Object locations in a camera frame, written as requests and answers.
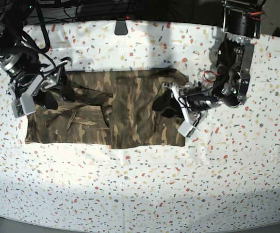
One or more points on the camouflage T-shirt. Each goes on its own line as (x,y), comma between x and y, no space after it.
(111,108)

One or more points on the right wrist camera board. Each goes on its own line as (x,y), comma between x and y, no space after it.
(17,109)

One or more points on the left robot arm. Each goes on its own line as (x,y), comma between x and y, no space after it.
(241,24)

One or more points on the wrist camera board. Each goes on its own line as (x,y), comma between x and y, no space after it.
(17,109)
(189,134)

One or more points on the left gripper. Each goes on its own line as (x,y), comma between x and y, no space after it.
(188,101)

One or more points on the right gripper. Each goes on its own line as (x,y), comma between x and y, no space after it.
(33,89)

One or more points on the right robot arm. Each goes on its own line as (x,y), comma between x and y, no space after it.
(18,51)

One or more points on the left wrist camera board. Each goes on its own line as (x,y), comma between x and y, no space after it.
(189,134)

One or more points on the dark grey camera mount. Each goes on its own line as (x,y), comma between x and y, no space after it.
(121,28)

